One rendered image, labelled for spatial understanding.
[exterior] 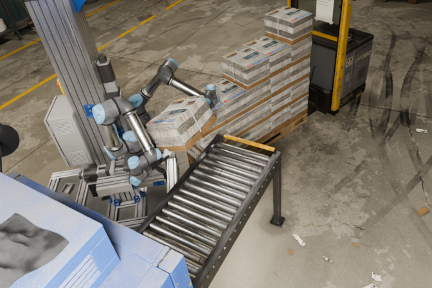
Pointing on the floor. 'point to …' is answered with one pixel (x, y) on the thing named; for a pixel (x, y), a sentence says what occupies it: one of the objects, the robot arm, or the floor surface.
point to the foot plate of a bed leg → (276, 222)
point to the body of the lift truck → (351, 74)
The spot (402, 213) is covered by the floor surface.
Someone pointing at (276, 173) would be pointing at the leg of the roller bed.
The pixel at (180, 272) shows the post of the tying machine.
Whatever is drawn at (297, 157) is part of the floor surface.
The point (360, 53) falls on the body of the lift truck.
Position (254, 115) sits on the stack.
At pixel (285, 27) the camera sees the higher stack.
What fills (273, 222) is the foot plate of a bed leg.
